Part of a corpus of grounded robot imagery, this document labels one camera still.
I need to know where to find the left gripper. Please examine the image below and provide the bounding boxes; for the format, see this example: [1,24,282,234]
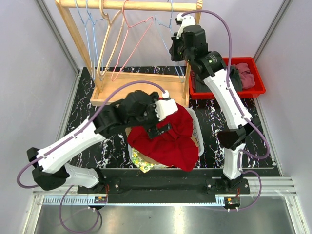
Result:
[128,92,172,138]

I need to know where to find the blue wire hanger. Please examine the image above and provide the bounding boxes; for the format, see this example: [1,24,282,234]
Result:
[85,0,103,79]
[154,0,187,85]
[75,0,97,82]

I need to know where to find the khaki skirt white lining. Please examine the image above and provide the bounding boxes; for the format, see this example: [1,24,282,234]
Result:
[124,128,198,169]

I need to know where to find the plain red skirt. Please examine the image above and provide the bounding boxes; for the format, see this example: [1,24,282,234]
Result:
[127,97,200,172]

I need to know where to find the lemon print skirt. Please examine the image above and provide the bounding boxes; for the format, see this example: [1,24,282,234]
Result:
[131,148,154,173]

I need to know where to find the pink wire hanger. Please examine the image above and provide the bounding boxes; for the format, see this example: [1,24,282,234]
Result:
[111,0,154,82]

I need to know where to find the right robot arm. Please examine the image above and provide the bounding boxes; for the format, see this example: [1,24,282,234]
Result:
[169,24,253,193]

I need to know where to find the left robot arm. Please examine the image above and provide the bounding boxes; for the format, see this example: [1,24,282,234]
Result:
[27,90,178,193]

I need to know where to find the dark grey striped shirt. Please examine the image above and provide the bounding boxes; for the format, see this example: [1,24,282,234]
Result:
[191,65,242,93]

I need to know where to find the wooden clothes rack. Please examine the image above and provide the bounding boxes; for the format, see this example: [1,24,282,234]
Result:
[55,0,203,108]

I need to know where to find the white plastic mesh basket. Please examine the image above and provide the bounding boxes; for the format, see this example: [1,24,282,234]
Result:
[127,107,205,169]

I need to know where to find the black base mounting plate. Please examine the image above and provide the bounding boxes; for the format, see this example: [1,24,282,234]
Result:
[78,169,251,206]

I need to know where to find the pink garment in bin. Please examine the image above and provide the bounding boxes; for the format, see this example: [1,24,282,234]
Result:
[234,63,255,90]

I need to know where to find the red plastic bin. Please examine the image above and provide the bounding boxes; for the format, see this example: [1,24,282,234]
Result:
[189,57,266,99]

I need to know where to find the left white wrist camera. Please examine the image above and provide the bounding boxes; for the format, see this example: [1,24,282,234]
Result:
[155,90,178,121]

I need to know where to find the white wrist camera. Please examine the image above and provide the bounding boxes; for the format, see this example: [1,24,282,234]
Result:
[176,13,196,39]
[155,90,178,121]

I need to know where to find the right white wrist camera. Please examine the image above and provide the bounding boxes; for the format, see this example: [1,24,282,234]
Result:
[176,13,196,39]

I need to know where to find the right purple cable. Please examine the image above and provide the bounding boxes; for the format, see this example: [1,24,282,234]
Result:
[182,9,271,212]

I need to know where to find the aluminium frame rail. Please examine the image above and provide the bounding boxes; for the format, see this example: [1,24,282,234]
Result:
[36,176,296,207]

